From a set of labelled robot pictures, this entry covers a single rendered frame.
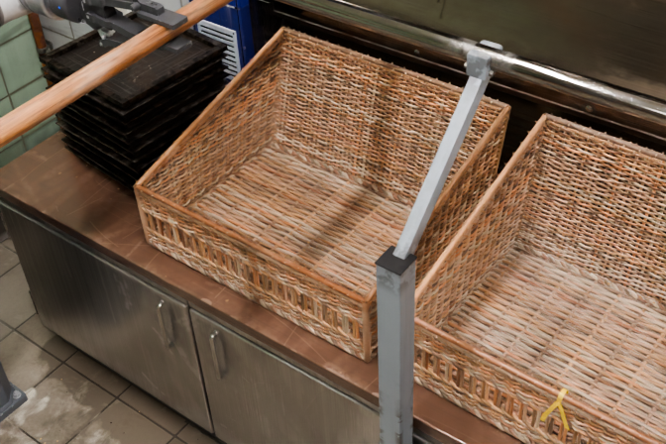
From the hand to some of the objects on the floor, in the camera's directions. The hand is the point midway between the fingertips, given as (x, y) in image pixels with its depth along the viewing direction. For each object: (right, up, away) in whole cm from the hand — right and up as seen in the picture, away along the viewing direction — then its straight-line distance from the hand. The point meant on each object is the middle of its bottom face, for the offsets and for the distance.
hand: (165, 29), depth 128 cm
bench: (+61, -92, +72) cm, 132 cm away
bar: (+34, -98, +67) cm, 123 cm away
